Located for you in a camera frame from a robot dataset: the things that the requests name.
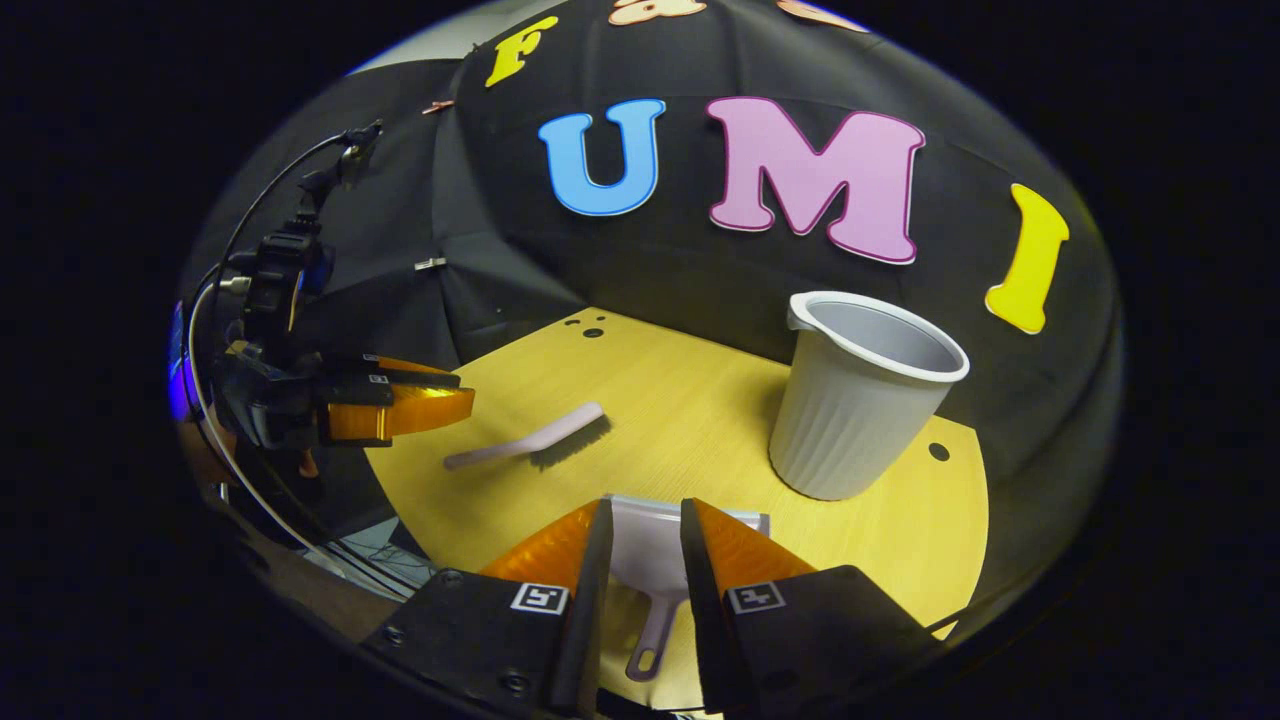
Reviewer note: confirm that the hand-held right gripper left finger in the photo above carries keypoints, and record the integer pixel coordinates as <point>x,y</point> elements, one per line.
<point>585,620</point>

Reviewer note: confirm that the pink dustpan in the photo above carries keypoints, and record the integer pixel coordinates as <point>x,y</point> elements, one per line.
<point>648,550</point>

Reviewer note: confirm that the silver clip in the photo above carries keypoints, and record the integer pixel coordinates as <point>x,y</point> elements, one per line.
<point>430,263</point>

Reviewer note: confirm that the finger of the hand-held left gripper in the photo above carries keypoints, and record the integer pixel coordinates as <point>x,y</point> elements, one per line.
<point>400,415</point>
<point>410,377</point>

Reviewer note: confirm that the white ribbed garbage bin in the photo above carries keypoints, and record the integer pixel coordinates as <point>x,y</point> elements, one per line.
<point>850,420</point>

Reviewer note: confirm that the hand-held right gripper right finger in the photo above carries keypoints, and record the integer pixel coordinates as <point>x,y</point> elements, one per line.
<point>705,620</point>

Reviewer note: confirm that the copper clip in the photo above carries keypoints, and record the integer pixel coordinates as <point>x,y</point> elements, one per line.
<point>437,106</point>

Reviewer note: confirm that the black backdrop cloth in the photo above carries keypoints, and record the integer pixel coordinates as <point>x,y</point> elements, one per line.
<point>700,270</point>

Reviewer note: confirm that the wooden desktop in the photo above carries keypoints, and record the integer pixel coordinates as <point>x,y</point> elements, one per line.
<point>700,420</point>

